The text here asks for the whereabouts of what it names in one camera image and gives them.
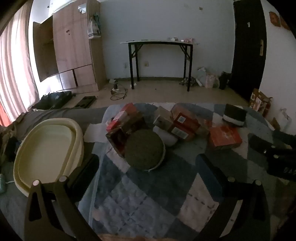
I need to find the pink striped curtain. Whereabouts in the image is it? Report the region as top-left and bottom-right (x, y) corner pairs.
(0, 0), (40, 127)

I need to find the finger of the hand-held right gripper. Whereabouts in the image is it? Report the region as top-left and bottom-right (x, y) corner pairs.
(248, 134), (278, 158)
(272, 130), (296, 149)

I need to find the tangled floor cable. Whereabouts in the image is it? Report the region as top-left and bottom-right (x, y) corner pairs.
(109, 82), (128, 101)

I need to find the cream plastic basin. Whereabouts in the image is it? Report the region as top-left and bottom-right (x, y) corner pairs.
(13, 118), (84, 198)

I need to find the black bag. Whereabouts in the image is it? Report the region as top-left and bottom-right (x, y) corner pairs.
(218, 71), (232, 90)

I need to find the dark door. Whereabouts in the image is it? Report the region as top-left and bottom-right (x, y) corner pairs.
(228, 0), (267, 99)

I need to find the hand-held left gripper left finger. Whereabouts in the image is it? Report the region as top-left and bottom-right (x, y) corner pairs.
(23, 153), (102, 241)

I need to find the small black tray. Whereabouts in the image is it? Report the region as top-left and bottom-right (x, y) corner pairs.
(74, 96), (97, 108)

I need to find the wooden wardrobe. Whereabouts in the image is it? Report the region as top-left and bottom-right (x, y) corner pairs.
(32, 0), (107, 92)

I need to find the dark red carton box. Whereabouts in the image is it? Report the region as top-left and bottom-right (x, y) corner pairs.
(106, 127), (130, 159)

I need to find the black white round container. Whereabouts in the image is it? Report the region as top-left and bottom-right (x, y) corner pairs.
(222, 104), (247, 127)

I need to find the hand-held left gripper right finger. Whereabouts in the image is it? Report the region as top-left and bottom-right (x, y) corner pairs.
(195, 153), (271, 241)

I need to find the gold and red box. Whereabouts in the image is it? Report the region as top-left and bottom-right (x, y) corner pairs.
(153, 106), (174, 131)

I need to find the white cloth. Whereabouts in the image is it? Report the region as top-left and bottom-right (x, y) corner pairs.
(84, 123), (108, 142)

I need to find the checkered blanket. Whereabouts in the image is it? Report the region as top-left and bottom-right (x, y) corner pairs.
(77, 102), (290, 241)

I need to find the wall decoration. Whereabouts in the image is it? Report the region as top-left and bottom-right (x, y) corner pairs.
(269, 11), (290, 30)

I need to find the black folding table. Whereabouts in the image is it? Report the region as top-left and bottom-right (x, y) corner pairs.
(120, 39), (200, 92)

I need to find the hanging plastic bag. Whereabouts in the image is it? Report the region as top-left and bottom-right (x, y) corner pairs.
(87, 13), (102, 40)

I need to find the white plastic bag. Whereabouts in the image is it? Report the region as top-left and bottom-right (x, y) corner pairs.
(196, 67), (220, 89)

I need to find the olive green cloth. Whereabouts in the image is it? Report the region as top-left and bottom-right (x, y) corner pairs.
(0, 124), (20, 164)

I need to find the dark brown carton box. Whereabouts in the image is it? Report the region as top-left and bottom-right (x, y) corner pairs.
(125, 112), (149, 135)

